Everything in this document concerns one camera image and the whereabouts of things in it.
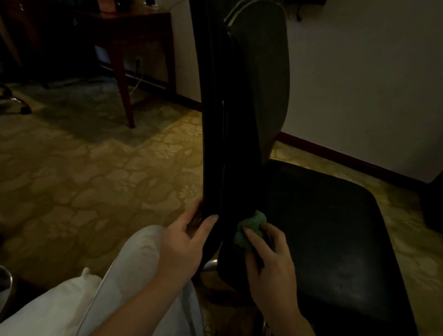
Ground person's left hand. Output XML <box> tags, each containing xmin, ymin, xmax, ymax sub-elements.
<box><xmin>155</xmin><ymin>195</ymin><xmax>221</xmax><ymax>289</ymax></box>

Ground person's right hand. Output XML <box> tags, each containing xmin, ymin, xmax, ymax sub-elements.
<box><xmin>235</xmin><ymin>220</ymin><xmax>310</xmax><ymax>328</ymax></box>

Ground green cleaning cloth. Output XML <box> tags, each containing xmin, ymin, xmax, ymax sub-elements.
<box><xmin>232</xmin><ymin>209</ymin><xmax>269</xmax><ymax>252</ymax></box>

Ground black leather chair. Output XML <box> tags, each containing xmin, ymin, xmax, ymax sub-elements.
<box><xmin>154</xmin><ymin>0</ymin><xmax>443</xmax><ymax>336</ymax></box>

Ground person's left forearm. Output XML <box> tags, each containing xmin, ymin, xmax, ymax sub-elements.
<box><xmin>83</xmin><ymin>270</ymin><xmax>185</xmax><ymax>336</ymax></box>

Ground black swivel chair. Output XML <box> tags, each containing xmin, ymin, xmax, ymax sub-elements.
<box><xmin>0</xmin><ymin>81</ymin><xmax>34</xmax><ymax>116</ymax></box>

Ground dark red baseboard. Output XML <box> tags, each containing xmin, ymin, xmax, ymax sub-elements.
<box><xmin>90</xmin><ymin>62</ymin><xmax>436</xmax><ymax>192</ymax></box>

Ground dark red wooden table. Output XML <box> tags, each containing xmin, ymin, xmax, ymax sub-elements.
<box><xmin>0</xmin><ymin>0</ymin><xmax>183</xmax><ymax>132</ymax></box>

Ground pink tissue box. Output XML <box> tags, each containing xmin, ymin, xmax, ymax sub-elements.
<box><xmin>94</xmin><ymin>0</ymin><xmax>117</xmax><ymax>13</ymax></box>

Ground white hanging cord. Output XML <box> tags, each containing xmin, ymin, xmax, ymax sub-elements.
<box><xmin>118</xmin><ymin>66</ymin><xmax>144</xmax><ymax>96</ymax></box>

